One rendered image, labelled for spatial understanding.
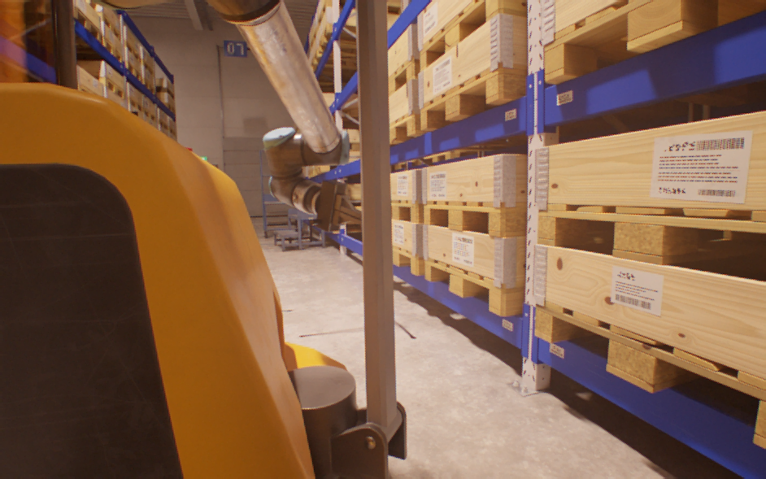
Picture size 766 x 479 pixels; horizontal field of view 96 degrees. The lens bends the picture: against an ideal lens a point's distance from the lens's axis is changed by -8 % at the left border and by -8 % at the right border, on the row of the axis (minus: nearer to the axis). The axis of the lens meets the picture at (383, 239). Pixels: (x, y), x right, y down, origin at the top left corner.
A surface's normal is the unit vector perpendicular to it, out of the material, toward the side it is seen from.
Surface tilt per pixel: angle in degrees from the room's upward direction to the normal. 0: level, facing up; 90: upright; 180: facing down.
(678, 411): 90
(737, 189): 90
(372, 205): 90
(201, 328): 90
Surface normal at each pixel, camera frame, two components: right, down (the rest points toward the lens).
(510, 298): 0.31, 0.11
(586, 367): -0.95, 0.06
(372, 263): -0.42, 0.11
